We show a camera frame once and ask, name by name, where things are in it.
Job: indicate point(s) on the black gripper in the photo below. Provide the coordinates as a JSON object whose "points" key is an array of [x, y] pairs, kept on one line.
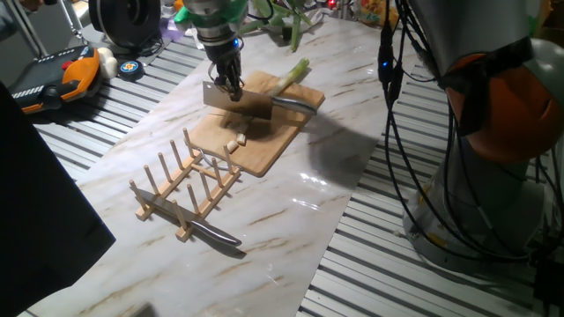
{"points": [[224, 50]]}

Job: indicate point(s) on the steel cleaver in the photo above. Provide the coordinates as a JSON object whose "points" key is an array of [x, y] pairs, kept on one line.
{"points": [[233, 103]]}

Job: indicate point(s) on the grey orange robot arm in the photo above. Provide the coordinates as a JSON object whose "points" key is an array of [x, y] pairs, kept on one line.
{"points": [[484, 44]]}

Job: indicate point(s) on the bag of green scallions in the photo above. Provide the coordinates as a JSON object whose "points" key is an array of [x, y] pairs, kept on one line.
{"points": [[295, 37]]}

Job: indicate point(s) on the bare person hand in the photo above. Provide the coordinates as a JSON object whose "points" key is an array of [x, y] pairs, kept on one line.
{"points": [[31, 3]]}

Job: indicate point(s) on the purple plastic piece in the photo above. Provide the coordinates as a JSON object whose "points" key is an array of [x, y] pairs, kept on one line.
{"points": [[169, 28]]}

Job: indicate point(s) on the wooden cutting board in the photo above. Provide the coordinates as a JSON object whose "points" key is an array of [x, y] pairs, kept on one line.
{"points": [[273, 141]]}

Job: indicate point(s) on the black round spool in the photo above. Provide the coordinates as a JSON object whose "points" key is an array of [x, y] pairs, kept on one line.
{"points": [[128, 19]]}

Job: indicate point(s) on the white rounded object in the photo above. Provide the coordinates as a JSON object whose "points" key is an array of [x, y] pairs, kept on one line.
{"points": [[108, 61]]}

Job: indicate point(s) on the wooden peg knife rack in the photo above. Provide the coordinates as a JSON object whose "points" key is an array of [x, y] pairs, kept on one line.
{"points": [[207, 200]]}

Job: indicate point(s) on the pointed steel kitchen knife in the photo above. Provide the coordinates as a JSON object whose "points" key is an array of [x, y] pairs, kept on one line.
{"points": [[211, 231]]}

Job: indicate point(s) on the yellow snack bag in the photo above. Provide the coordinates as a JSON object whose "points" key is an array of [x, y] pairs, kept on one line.
{"points": [[379, 13]]}

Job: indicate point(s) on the white marble pattern mat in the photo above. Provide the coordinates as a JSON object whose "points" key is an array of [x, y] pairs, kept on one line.
{"points": [[286, 229]]}

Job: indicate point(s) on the black orange teach pendant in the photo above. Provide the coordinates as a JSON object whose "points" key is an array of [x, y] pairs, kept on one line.
{"points": [[57, 79]]}

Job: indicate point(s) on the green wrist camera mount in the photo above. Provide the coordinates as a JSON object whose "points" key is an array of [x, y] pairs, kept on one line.
{"points": [[235, 11]]}

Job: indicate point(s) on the upright aluminium post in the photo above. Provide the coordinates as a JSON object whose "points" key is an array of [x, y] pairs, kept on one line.
{"points": [[26, 27]]}

